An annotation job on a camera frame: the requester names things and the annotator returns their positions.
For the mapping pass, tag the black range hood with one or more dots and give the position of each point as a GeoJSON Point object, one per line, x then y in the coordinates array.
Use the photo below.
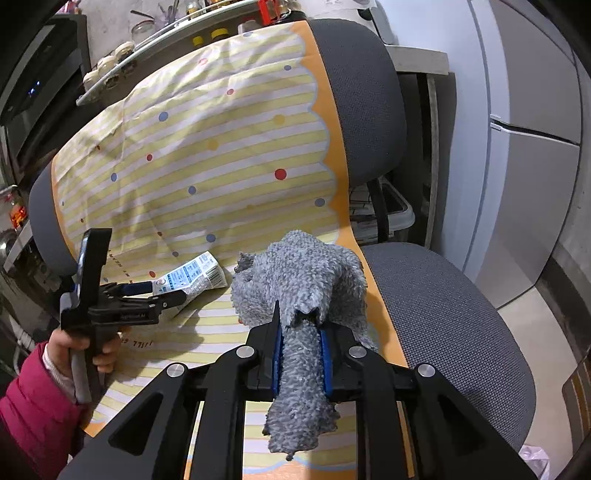
{"type": "Point", "coordinates": [57, 53]}

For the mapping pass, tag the grey refrigerator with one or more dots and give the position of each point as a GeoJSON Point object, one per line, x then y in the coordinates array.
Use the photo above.
{"type": "Point", "coordinates": [511, 126]}

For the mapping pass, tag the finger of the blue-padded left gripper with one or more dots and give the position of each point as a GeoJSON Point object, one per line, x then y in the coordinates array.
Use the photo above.
{"type": "Point", "coordinates": [170, 303]}
{"type": "Point", "coordinates": [120, 290]}

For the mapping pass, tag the left hand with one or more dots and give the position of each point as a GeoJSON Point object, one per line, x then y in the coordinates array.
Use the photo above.
{"type": "Point", "coordinates": [58, 349]}

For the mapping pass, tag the white blue paper wrapper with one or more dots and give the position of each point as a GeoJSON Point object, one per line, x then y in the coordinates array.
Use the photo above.
{"type": "Point", "coordinates": [194, 277]}

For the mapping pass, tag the grey office chair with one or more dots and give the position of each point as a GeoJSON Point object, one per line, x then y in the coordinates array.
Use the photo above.
{"type": "Point", "coordinates": [427, 310]}

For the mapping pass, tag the curved metal kitchen shelf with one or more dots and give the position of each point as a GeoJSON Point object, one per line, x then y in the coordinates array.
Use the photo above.
{"type": "Point", "coordinates": [174, 41]}

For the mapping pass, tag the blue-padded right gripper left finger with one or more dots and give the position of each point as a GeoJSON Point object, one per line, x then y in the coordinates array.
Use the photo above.
{"type": "Point", "coordinates": [216, 395]}

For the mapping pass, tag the clear plastic storage box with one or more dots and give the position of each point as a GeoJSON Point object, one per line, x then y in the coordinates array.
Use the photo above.
{"type": "Point", "coordinates": [364, 220]}

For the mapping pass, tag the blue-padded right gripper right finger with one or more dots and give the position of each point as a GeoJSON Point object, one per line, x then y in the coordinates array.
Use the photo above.
{"type": "Point", "coordinates": [392, 436]}

